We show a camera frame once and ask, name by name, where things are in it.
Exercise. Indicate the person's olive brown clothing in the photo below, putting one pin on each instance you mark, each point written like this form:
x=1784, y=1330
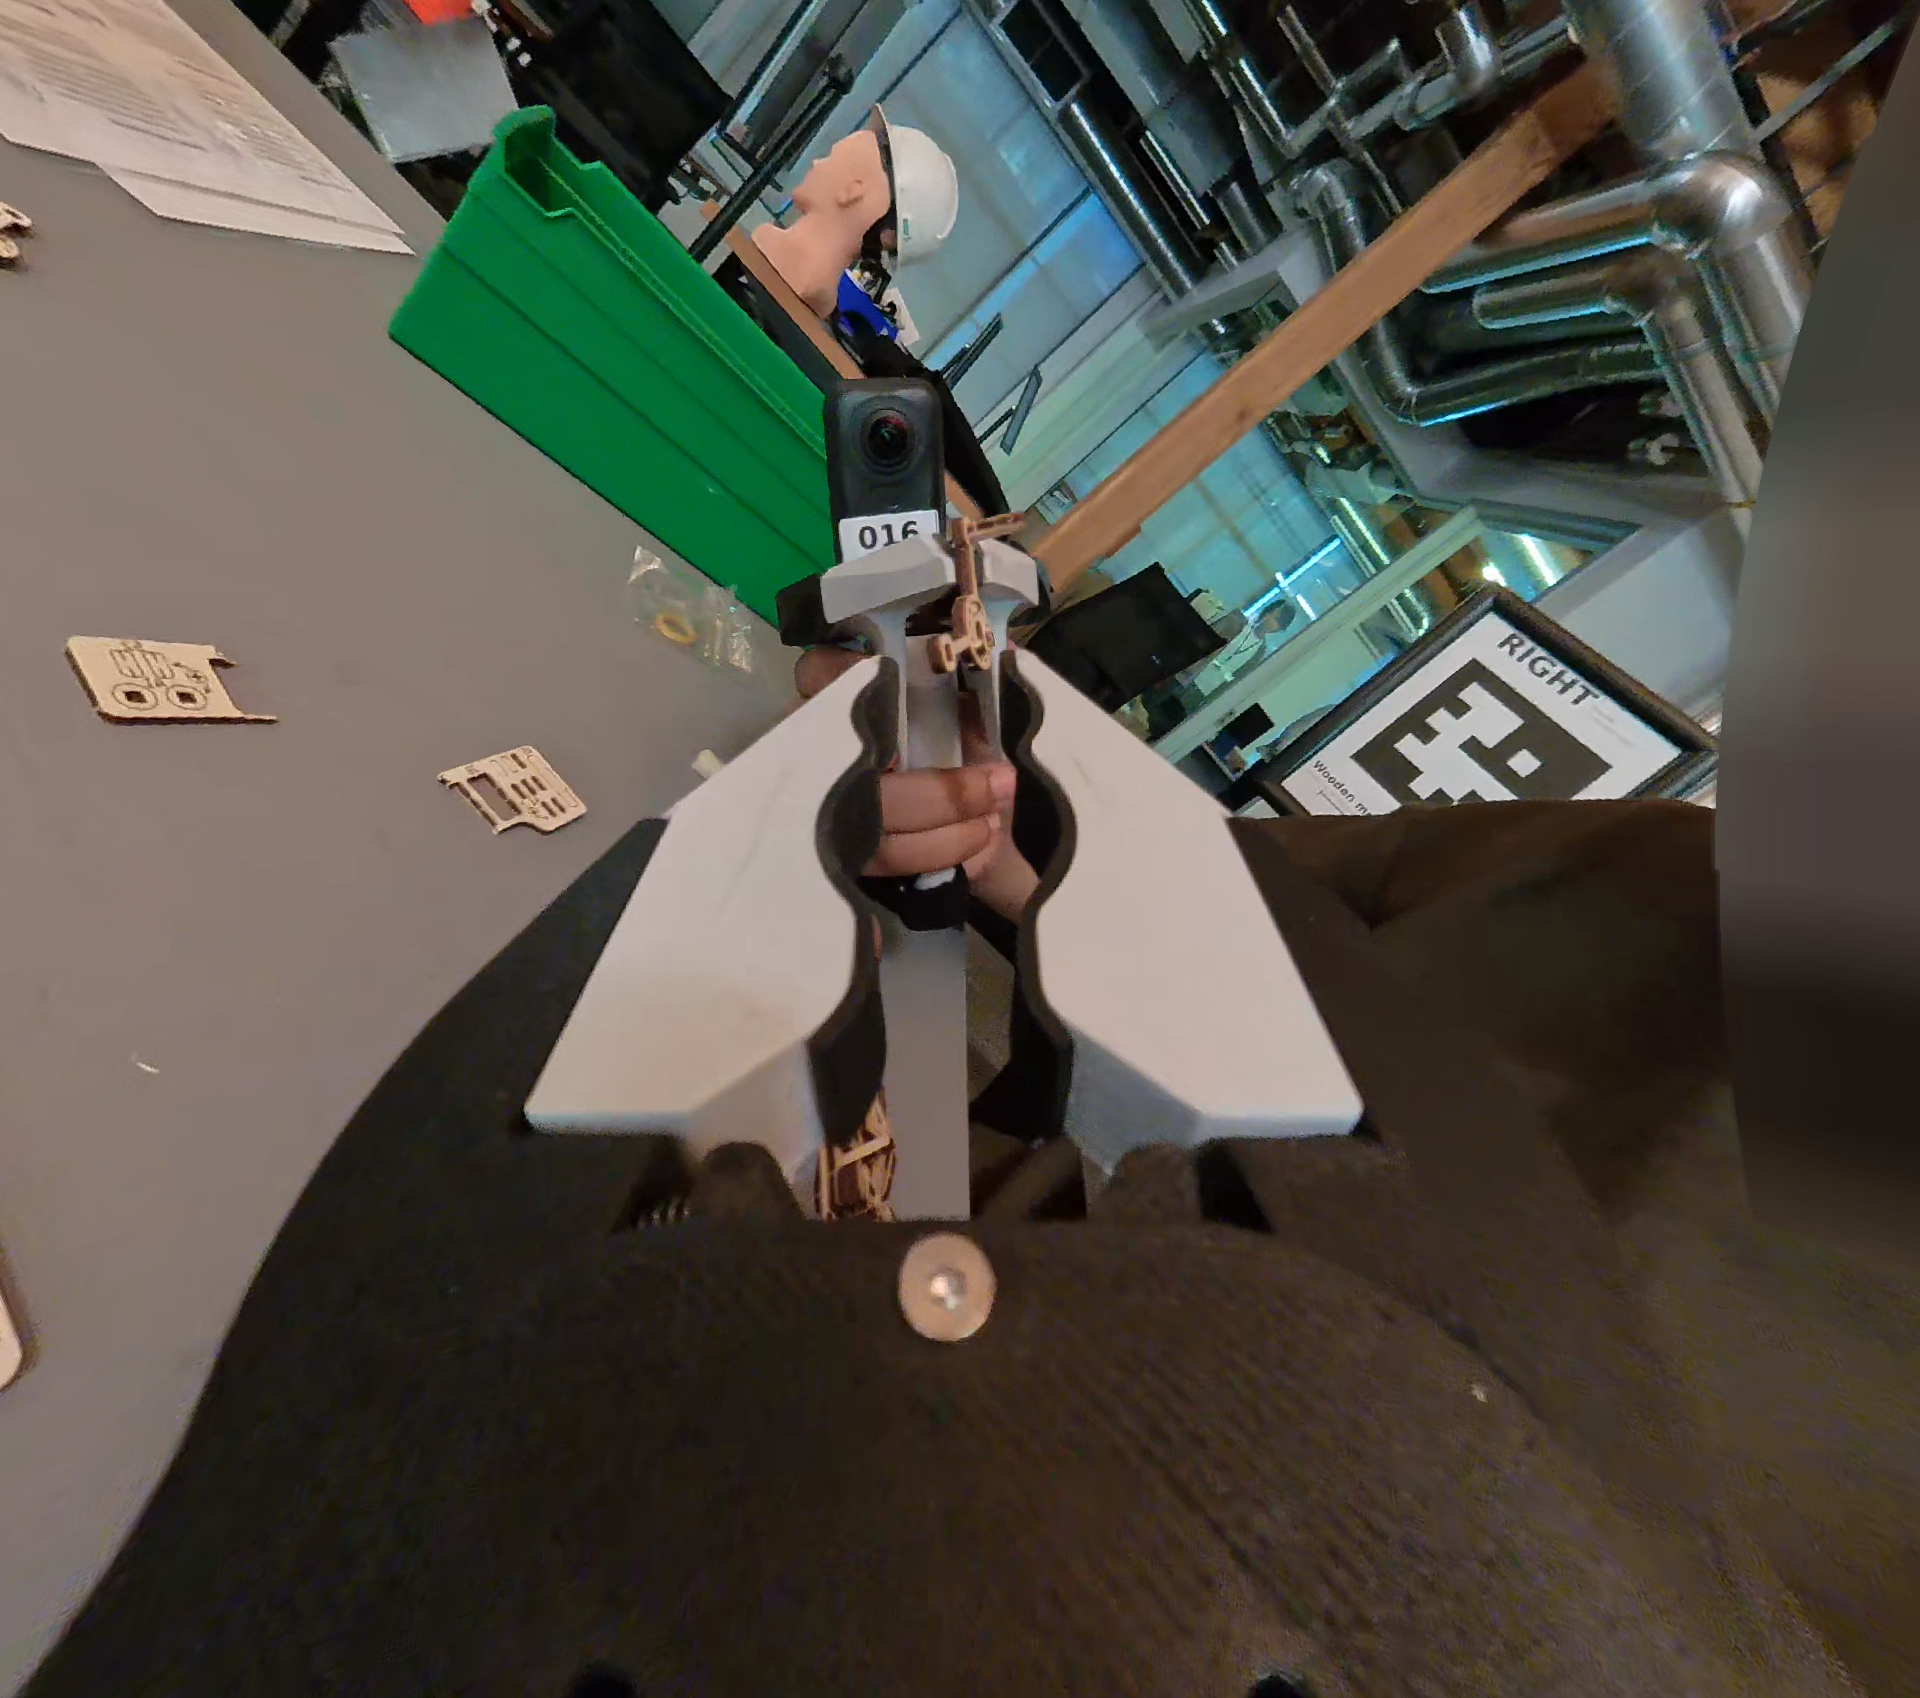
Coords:
x=1501, y=933

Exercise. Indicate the wooden beam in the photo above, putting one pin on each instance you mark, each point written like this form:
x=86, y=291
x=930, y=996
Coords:
x=1351, y=296

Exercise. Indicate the small slotted wooden sheet piece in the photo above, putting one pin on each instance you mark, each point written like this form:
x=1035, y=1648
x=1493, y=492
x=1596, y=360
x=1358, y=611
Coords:
x=519, y=794

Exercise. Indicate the stacked green plastic bins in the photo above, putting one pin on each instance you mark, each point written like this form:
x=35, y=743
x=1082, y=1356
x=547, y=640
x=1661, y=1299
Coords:
x=600, y=379

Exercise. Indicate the printed paper sheet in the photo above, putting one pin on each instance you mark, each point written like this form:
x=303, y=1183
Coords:
x=301, y=220
x=135, y=62

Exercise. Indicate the mannequin head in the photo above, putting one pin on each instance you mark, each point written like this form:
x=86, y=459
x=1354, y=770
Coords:
x=825, y=212

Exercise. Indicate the large wooden sheet round holes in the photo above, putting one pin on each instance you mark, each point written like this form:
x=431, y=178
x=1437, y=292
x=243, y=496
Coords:
x=8, y=1338

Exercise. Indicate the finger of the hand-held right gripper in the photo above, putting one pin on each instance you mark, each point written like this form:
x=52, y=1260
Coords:
x=871, y=600
x=1012, y=585

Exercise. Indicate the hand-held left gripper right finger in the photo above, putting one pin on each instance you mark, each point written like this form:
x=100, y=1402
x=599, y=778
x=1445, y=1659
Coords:
x=1185, y=962

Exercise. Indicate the small wooden cutout piece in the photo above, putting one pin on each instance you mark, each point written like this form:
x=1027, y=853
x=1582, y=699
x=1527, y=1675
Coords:
x=11, y=236

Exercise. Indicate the small wooden model part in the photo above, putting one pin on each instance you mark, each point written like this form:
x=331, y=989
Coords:
x=969, y=636

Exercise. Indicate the person's right hand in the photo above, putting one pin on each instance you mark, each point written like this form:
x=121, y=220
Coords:
x=930, y=820

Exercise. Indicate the grey desk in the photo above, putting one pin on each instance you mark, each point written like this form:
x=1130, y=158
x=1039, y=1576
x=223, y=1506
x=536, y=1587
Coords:
x=301, y=498

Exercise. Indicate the wooden top table black legs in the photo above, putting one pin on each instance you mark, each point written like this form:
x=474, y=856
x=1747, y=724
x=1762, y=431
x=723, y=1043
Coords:
x=788, y=296

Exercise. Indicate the orange object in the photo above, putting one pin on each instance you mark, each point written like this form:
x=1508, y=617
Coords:
x=443, y=1

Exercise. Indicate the framed black white marker sign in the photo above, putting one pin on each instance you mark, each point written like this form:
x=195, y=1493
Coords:
x=1501, y=739

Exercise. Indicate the black office chair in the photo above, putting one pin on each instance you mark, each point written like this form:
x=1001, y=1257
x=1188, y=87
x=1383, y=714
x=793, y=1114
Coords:
x=1118, y=640

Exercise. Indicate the clear plastic parts bag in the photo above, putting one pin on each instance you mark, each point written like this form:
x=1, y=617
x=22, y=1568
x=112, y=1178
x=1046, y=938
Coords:
x=683, y=619

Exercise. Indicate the ceiling metal pipes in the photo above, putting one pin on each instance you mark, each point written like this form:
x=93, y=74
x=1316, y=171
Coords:
x=1695, y=229

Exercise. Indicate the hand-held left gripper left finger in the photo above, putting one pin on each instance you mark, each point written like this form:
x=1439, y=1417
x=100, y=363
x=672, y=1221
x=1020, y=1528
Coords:
x=704, y=948

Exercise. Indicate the small notched wooden sheet piece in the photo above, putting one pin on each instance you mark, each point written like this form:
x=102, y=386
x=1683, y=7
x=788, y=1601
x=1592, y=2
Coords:
x=158, y=683

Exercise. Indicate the wooden gear model assembly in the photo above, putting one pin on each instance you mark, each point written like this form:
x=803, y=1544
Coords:
x=858, y=1167

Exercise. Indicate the white hard hat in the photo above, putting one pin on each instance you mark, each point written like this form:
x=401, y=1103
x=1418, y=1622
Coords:
x=923, y=183

